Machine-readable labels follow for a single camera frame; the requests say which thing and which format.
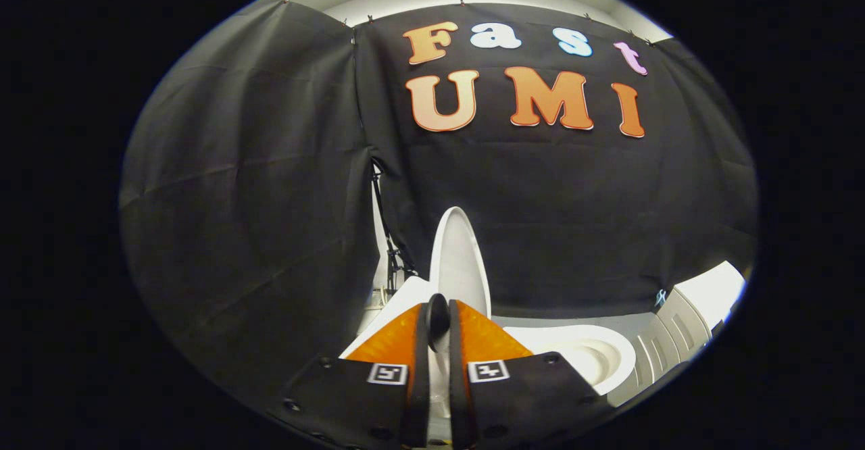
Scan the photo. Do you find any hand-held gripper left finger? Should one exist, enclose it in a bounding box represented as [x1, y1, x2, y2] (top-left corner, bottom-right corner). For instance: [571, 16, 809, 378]
[267, 301, 435, 450]

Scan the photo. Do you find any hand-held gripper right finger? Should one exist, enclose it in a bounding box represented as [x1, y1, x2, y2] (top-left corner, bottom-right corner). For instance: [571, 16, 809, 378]
[447, 299, 614, 450]

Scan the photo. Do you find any white toilet lid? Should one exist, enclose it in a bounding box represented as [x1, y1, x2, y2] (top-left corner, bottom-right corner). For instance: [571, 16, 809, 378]
[424, 207, 493, 356]

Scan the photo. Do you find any white toilet tank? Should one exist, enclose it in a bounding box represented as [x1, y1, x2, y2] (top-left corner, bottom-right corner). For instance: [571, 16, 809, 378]
[338, 276, 435, 360]

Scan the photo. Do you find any white toilet bowl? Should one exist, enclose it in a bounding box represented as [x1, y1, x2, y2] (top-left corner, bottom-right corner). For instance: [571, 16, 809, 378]
[502, 324, 637, 397]

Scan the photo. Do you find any black stand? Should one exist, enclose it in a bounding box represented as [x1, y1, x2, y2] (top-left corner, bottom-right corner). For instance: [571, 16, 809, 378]
[369, 158, 421, 290]

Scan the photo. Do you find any black backdrop cloth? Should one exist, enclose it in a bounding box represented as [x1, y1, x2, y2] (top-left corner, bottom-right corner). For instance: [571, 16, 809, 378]
[120, 0, 759, 397]

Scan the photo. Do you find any white drawer cabinet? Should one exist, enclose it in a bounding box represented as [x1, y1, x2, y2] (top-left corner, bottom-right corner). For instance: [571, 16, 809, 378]
[607, 261, 748, 408]

